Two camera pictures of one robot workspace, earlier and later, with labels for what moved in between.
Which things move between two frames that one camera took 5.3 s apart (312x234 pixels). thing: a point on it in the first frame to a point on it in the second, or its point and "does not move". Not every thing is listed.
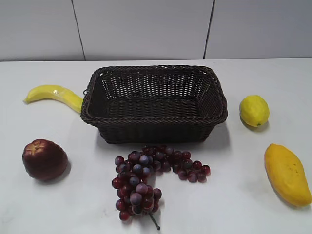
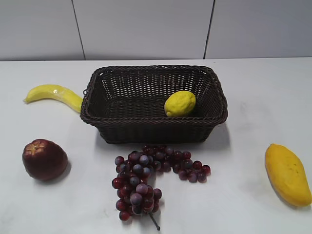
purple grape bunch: (135, 195) does not move
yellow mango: (287, 175) does not move
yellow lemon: (254, 110) to (179, 104)
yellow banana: (74, 101) does not move
